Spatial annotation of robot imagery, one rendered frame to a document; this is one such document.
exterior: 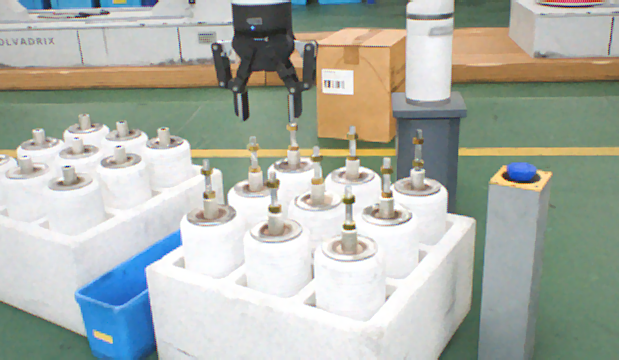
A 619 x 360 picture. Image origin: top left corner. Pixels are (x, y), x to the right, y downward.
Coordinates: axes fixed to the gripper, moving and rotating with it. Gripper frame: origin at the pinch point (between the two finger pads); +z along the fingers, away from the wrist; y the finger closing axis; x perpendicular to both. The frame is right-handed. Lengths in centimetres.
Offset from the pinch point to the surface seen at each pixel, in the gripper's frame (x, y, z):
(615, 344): 20, 50, 43
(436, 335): 8.5, 22.3, 37.8
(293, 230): 0.5, 2.4, 17.6
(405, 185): 20.2, 15.7, 17.6
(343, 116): 117, -16, 35
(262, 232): -0.6, -1.8, 17.7
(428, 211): 15.9, 19.9, 20.0
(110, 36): 178, -133, 20
